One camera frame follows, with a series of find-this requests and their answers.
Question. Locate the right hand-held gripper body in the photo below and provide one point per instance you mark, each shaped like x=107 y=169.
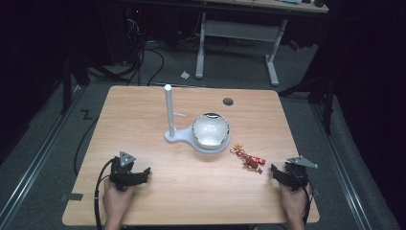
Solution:
x=297 y=175

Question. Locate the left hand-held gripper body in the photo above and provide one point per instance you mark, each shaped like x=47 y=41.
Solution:
x=123 y=174

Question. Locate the person's right hand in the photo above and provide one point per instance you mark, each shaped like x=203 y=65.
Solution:
x=293 y=202

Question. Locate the person's left hand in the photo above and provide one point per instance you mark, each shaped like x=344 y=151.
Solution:
x=116 y=201

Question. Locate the red knotted ornament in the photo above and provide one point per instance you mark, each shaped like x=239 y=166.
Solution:
x=250 y=159

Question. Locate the white stand with pole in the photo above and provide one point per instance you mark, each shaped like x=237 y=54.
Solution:
x=178 y=135

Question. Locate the black tape strip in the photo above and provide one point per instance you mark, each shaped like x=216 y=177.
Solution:
x=75 y=196

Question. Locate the shiny white bowl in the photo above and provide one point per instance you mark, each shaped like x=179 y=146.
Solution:
x=210 y=131

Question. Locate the black metal stand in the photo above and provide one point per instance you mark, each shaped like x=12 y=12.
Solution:
x=322 y=96
x=68 y=83

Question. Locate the dark round table grommet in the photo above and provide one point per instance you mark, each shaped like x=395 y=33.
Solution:
x=228 y=102

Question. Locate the crumpled white paper scrap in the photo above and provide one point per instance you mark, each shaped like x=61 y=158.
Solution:
x=185 y=75

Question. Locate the dark computer tower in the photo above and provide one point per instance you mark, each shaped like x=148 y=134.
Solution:
x=119 y=32

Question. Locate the white-framed wooden desk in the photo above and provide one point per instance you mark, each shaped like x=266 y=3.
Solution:
x=239 y=30

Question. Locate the metal floor rail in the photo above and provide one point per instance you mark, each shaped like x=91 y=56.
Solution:
x=32 y=166
x=343 y=166

